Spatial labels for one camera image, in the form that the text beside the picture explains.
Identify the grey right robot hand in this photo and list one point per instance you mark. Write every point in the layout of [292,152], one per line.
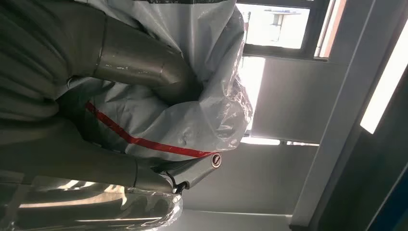
[79,159]

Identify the clear plastic film cover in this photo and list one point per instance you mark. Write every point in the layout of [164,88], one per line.
[95,210]

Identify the grey roller blind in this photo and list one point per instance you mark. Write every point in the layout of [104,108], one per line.
[299,102]

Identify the ceiling light strip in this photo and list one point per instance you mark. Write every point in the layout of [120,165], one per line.
[385,83]

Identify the dark window frame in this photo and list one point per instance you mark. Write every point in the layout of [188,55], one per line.
[277,52]

